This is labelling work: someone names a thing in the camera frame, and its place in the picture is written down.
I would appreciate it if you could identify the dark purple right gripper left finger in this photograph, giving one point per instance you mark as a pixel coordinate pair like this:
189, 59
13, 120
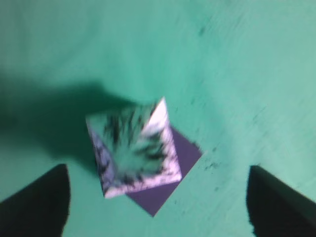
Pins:
40, 209

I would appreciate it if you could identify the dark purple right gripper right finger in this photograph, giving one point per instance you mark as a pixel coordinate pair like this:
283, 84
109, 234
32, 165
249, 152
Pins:
277, 210

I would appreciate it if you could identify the white marbled square pyramid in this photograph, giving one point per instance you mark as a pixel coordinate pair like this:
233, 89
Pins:
133, 147

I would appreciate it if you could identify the dark purple cube block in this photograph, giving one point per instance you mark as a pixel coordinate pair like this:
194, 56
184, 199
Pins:
151, 199

